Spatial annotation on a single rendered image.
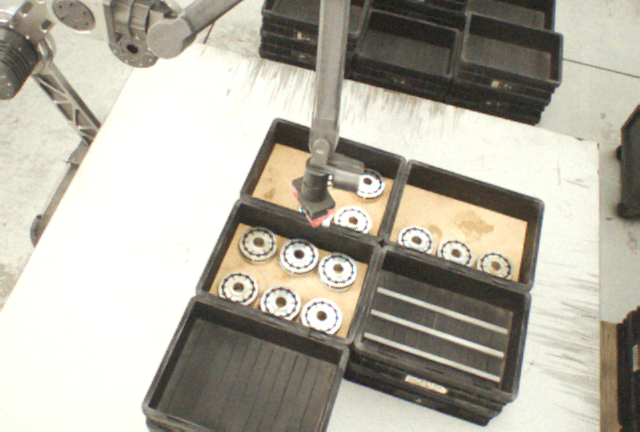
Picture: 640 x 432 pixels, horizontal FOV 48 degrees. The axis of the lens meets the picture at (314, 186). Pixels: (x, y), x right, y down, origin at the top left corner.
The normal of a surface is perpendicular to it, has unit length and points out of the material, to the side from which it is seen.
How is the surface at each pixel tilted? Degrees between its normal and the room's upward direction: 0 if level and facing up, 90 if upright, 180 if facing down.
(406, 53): 0
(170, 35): 61
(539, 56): 0
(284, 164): 0
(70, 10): 90
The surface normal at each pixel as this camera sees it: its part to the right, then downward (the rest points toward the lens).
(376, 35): 0.11, -0.57
